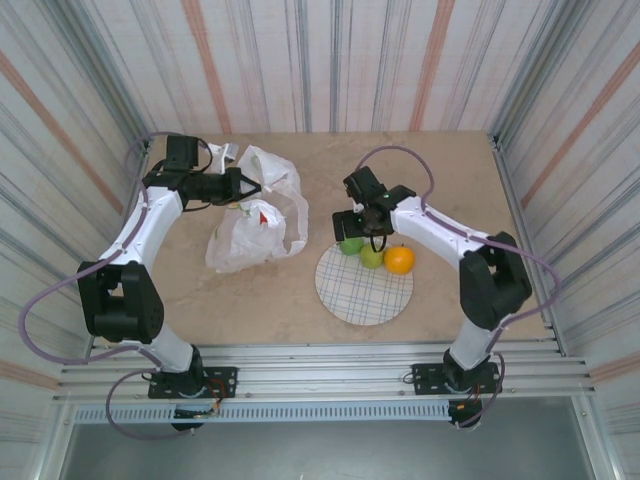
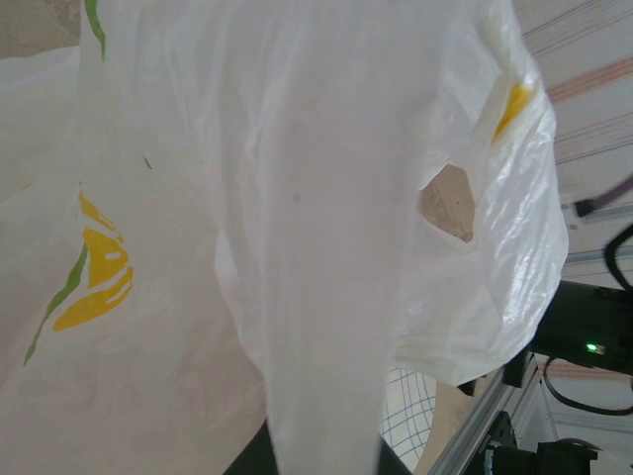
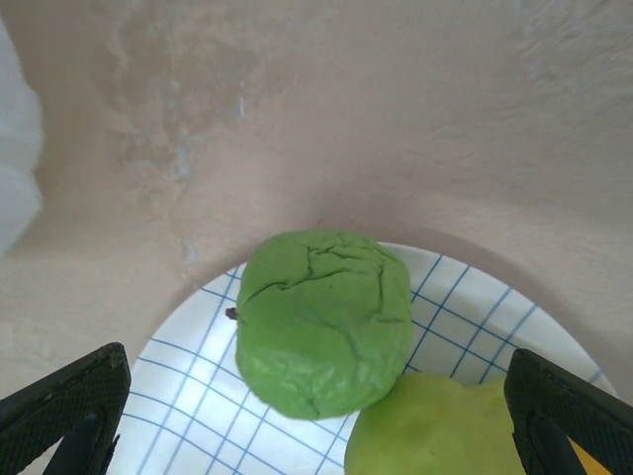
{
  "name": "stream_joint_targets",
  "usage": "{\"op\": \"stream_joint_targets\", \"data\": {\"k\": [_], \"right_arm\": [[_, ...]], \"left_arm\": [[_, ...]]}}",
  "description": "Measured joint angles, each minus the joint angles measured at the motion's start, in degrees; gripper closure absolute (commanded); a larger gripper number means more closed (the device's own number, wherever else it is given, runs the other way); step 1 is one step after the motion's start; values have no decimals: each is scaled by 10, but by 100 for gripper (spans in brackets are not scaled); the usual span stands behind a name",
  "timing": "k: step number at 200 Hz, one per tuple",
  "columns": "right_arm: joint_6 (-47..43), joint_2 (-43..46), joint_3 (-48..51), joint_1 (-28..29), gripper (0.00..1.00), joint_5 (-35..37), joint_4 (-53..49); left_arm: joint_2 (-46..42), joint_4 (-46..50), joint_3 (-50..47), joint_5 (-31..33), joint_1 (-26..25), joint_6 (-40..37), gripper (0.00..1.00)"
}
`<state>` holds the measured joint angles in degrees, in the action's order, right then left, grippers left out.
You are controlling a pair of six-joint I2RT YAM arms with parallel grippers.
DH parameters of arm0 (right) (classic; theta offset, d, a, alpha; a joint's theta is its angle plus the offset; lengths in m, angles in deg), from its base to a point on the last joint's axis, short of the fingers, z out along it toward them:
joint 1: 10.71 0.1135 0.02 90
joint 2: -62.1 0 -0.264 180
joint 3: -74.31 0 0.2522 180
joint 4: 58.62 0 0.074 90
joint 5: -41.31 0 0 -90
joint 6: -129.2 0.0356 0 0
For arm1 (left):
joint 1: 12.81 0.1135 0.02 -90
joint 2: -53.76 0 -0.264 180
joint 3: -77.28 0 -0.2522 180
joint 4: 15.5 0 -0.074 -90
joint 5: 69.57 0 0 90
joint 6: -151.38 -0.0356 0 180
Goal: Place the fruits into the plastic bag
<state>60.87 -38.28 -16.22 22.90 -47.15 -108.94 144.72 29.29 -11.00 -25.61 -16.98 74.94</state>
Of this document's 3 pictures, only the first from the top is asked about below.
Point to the bright green round fruit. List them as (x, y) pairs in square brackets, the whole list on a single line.
[(351, 246)]

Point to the yellow-green apple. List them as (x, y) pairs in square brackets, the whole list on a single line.
[(371, 257)]

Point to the orange tangerine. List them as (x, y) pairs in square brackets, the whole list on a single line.
[(399, 259)]

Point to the white plastic bag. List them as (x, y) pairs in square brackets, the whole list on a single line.
[(250, 245)]

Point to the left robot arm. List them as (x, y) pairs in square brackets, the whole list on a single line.
[(150, 225)]

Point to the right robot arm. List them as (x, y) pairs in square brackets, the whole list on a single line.
[(440, 230)]

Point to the white blue-checked round plate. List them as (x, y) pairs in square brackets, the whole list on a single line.
[(365, 295)]

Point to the grey metal panel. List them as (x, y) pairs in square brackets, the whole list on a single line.
[(320, 455)]

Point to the aluminium left side frame rail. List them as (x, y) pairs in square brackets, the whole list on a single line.
[(135, 180)]

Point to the aluminium frame rail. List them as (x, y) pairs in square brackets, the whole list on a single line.
[(135, 180), (508, 175)]

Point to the aluminium table edge rail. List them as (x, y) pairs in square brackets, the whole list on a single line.
[(320, 370)]

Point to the aluminium right side frame rail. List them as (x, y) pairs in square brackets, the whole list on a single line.
[(508, 175)]

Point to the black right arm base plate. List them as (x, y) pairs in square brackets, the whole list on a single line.
[(425, 380)]

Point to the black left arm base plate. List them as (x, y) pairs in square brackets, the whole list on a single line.
[(220, 380)]

